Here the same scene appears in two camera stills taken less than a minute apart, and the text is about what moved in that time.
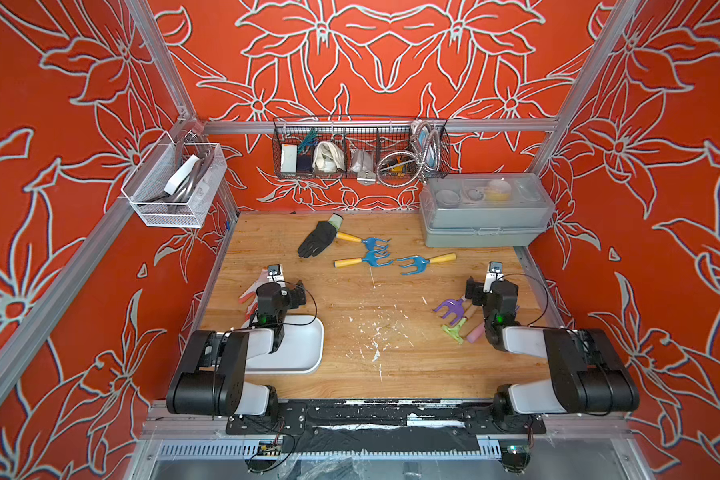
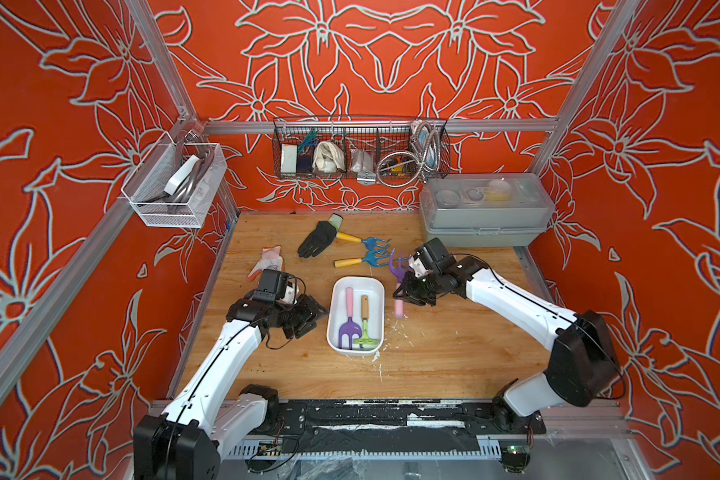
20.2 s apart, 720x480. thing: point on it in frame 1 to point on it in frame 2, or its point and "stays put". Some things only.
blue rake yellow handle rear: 371,241 stays put
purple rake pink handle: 476,333 to 399,275
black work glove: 321,238 stays put
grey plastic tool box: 483,209 stays put
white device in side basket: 181,173 stays put
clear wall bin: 176,183 stays put
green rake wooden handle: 455,331 to 364,340
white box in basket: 288,160 stays put
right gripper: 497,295 to 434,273
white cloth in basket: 327,157 stays put
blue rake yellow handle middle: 375,257 stays put
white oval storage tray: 301,351 to 356,316
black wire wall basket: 361,147 stays put
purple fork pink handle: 456,306 to 349,327
